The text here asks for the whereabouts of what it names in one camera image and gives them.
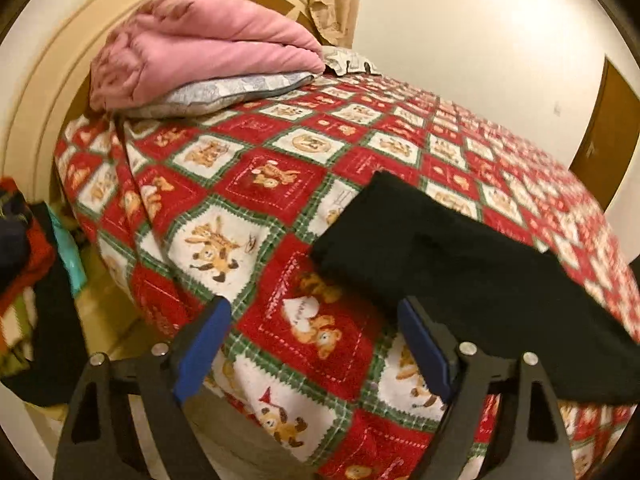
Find black white patterned pillow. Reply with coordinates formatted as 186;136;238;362
320;45;378;77

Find cream round headboard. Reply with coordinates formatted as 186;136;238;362
0;0;321;196

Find beige patterned curtain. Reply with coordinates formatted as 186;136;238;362
295;0;365;50

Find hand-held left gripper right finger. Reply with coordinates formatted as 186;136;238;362
397;296;576;480

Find brown wooden door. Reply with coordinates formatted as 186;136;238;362
569;55;640;211

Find pile of colourful clothes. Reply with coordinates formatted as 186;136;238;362
0;176;90;408

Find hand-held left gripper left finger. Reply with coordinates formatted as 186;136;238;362
52;296;233;480

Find grey white pillow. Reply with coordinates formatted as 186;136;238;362
120;71;317;120

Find red bear printed blanket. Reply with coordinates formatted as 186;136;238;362
54;71;632;480

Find black pants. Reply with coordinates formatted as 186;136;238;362
310;170;640;407

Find pink folded blanket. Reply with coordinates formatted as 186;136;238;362
89;0;326;113

